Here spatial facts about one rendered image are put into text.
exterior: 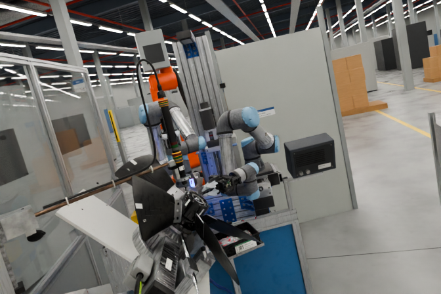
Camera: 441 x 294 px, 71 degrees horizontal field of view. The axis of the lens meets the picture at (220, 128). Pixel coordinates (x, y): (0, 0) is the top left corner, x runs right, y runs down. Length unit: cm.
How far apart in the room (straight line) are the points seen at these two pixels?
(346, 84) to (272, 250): 770
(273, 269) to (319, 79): 202
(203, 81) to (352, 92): 747
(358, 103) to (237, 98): 660
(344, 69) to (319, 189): 613
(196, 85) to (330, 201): 211
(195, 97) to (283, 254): 119
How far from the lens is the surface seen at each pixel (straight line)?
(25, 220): 120
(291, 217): 193
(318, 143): 180
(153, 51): 531
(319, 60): 339
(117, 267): 140
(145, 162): 146
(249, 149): 209
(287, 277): 212
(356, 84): 940
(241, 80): 317
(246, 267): 203
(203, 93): 223
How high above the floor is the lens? 167
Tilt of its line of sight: 8 degrees down
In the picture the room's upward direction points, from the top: 13 degrees counter-clockwise
